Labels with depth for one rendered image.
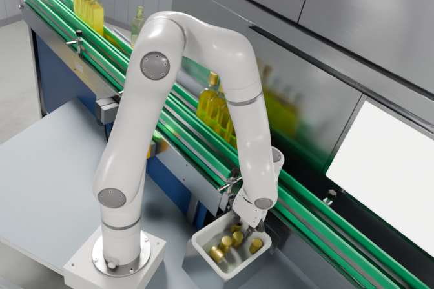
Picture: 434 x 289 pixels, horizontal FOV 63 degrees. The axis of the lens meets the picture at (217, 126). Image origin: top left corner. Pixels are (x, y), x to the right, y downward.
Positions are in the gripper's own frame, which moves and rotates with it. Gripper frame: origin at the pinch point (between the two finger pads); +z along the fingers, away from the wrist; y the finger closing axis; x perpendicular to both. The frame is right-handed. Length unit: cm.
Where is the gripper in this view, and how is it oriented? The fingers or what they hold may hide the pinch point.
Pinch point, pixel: (242, 226)
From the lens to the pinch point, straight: 118.5
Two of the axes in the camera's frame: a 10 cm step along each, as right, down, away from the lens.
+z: -1.9, 7.8, 6.0
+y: -6.8, -5.5, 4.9
